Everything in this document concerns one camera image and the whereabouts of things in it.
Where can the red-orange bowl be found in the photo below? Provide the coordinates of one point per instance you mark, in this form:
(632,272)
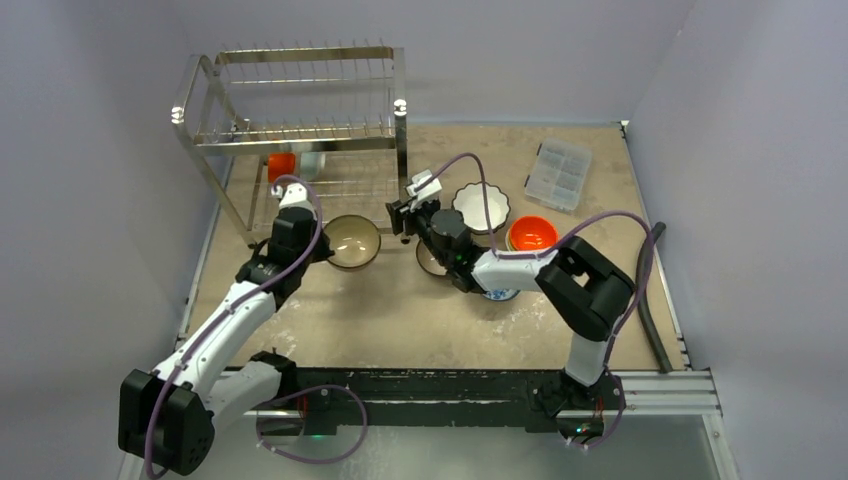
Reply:
(534,233)
(279,164)

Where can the teal blue bowl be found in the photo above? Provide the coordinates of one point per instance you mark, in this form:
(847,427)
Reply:
(427,262)

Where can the brown speckled bowl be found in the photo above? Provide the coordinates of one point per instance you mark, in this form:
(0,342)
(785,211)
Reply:
(354,240)

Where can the lime green bowl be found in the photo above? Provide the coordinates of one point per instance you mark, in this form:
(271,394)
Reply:
(509,240)

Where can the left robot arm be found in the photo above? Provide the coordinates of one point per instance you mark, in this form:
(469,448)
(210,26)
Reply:
(163,417)

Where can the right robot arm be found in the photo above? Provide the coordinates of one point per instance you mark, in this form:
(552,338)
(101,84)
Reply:
(590,293)

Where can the pale green bowl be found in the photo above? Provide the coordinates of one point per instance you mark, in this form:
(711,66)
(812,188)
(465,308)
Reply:
(311,165)

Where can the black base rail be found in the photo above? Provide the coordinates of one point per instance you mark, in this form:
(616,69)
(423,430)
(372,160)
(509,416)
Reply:
(537,401)

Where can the metal two-tier dish rack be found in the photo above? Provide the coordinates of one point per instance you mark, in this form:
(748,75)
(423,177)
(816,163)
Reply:
(234,108)

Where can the white blue floral bowl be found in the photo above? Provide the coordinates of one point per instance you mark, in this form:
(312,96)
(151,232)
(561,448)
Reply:
(501,295)

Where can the clear plastic organizer box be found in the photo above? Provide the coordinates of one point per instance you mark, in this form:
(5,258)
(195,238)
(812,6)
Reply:
(558,174)

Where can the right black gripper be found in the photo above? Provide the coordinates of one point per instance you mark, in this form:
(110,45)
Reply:
(403,216)

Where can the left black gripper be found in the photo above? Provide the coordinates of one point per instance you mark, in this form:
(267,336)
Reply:
(323,251)

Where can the white fluted bowl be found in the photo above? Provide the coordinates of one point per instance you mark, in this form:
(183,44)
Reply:
(487,232)
(482,208)

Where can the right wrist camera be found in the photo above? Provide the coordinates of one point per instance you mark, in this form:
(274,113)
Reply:
(423,187)

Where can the aluminium frame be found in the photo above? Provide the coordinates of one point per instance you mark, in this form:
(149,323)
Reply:
(247,393)

